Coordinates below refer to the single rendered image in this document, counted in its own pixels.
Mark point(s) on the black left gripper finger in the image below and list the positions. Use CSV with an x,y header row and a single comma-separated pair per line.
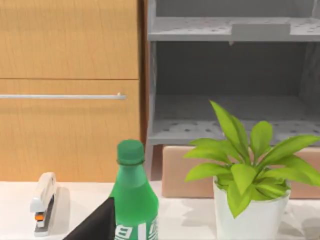
x,y
97,222

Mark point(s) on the green bottle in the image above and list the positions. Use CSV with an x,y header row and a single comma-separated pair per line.
x,y
133,192

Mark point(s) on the white stapler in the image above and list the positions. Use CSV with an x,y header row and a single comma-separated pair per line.
x,y
44,200

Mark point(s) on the wooden cupboard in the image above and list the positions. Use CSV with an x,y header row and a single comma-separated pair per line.
x,y
75,100

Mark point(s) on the green plant in white pot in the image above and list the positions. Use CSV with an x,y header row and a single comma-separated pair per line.
x,y
250,180

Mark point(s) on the wooden cupboard door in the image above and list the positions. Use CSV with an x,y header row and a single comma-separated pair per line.
x,y
67,37

